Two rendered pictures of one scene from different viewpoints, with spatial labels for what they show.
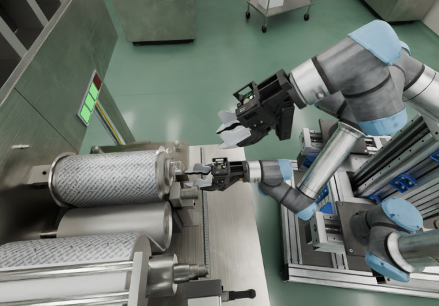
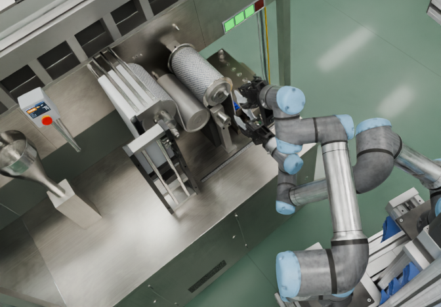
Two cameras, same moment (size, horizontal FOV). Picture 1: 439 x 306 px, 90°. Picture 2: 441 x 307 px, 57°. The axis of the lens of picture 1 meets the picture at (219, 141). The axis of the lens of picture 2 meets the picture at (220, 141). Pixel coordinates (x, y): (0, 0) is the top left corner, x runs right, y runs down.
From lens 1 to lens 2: 109 cm
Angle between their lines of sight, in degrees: 37
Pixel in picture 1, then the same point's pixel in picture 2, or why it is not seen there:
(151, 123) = (333, 63)
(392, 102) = (282, 133)
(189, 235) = (218, 153)
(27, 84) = not seen: outside the picture
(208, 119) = (395, 109)
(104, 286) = (146, 100)
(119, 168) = (198, 71)
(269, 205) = not seen: hidden behind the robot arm
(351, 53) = (274, 93)
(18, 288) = (130, 79)
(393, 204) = not seen: hidden behind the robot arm
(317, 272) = not seen: outside the picture
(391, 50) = (281, 103)
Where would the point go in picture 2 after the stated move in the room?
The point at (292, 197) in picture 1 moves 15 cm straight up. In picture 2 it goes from (283, 188) to (282, 171)
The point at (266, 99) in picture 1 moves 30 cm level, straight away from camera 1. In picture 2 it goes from (252, 88) to (341, 59)
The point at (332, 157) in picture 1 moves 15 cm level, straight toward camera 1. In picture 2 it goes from (321, 184) to (279, 178)
